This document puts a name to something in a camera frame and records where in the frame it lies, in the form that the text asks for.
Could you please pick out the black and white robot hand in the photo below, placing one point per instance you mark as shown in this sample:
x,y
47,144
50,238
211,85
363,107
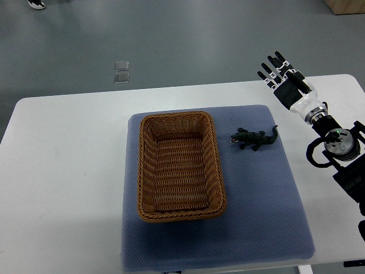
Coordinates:
x,y
292,89

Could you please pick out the dark toy crocodile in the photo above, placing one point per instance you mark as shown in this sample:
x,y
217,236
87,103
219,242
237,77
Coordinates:
x,y
257,139

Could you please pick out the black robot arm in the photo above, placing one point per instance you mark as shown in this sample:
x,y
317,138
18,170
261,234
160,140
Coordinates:
x,y
334,196

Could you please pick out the brown wicker basket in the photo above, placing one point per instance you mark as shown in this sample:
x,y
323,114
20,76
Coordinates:
x,y
179,175

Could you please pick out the wooden box corner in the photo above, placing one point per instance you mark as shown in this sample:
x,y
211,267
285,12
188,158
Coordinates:
x,y
346,7

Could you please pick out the lower metal floor plate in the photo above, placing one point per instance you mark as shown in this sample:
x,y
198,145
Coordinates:
x,y
121,77

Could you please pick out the metal floor plate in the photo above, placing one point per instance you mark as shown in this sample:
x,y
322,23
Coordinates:
x,y
121,77
121,66

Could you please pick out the upper metal floor plate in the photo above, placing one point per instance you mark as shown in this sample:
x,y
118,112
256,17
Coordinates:
x,y
121,66

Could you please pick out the black and white shoe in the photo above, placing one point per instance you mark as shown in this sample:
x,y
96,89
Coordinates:
x,y
36,4

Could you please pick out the black table bracket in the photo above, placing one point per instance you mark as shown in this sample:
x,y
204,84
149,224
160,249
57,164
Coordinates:
x,y
354,263

